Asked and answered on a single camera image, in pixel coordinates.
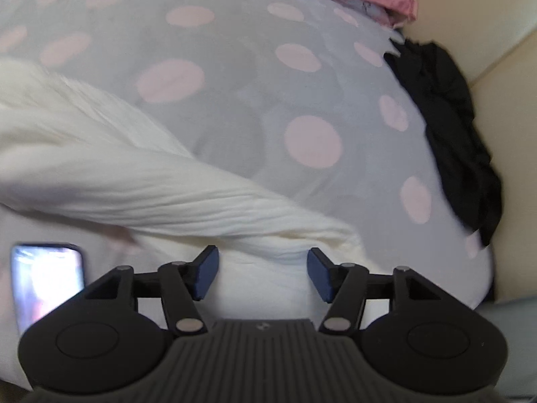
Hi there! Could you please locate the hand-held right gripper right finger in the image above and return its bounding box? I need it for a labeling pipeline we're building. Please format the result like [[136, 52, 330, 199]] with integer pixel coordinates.
[[307, 247, 452, 337]]

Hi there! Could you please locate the cream padded headboard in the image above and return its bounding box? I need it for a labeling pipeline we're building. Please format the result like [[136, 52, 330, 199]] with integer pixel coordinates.
[[396, 0, 537, 305]]

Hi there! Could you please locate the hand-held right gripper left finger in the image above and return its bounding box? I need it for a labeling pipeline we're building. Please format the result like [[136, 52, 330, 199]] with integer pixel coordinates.
[[84, 244, 220, 337]]

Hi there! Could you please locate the smartphone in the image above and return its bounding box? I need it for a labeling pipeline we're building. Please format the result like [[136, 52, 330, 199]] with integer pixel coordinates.
[[10, 243, 87, 334]]

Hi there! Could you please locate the black cloth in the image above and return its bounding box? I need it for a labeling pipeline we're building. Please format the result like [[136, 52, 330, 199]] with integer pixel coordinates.
[[384, 40, 504, 248]]

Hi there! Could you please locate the white ribbed knit garment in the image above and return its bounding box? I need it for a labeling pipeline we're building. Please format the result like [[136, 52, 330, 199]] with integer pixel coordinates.
[[0, 56, 393, 387]]

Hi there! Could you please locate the grey pink-dotted bedspread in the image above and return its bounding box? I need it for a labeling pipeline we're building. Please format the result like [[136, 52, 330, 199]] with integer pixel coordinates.
[[0, 0, 493, 303]]

